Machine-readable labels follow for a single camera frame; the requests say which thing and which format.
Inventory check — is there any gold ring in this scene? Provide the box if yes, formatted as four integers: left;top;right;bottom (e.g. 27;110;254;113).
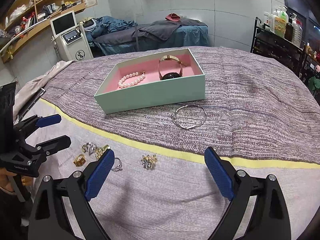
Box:
73;153;87;168

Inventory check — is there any gold crystal earring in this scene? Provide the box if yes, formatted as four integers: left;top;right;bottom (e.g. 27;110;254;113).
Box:
140;154;157;170

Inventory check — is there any white pearl bracelet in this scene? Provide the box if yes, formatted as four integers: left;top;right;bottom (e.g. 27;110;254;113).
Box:
117;71;147;90

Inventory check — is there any beige strap wristwatch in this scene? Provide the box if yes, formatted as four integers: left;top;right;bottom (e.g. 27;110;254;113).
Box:
158;55;187;81

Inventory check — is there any beige cloth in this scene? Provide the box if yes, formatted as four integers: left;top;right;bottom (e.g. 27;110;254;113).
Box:
13;60;74;120

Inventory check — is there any gold brooch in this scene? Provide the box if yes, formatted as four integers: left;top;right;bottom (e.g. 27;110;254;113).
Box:
94;145;110;160

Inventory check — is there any white beauty machine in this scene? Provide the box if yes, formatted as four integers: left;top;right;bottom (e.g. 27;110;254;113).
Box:
50;11;93;61

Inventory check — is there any purple woven bedspread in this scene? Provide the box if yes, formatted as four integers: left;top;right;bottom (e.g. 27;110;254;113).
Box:
39;45;320;165

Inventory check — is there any mint box pink lining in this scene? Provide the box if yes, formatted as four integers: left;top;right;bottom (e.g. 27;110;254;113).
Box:
94;48;206;114

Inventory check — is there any green potted plant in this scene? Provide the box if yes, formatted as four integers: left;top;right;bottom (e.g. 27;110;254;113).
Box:
308;76;320;96

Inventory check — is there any grey blanket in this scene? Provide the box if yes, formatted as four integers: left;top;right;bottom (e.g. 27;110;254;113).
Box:
93;18;208;45

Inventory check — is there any red cloth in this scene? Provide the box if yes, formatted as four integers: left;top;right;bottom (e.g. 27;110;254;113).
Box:
165;13;181;22

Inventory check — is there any black trolley rack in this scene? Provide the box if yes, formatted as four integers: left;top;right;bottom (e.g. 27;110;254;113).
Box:
250;17;304;76

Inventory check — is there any blue massage bed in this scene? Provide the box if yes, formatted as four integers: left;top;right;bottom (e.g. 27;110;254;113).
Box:
84;13;210;57

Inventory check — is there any clear plastic bottle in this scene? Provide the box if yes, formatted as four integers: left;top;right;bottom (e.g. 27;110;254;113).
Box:
292;20;303;48

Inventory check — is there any green pump bottle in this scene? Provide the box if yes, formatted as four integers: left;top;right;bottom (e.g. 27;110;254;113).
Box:
274;5;288;38

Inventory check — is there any silver knot ring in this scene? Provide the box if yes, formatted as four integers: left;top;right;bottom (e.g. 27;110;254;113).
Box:
81;141;98;156

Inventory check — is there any black camera box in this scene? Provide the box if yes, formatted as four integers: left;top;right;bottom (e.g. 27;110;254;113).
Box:
0;82;16;154

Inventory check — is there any wooden wall shelf unit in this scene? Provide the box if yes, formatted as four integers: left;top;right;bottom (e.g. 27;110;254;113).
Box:
1;0;86;63

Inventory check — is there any silver bangle bracelet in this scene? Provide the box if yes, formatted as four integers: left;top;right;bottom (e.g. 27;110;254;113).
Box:
171;104;208;130

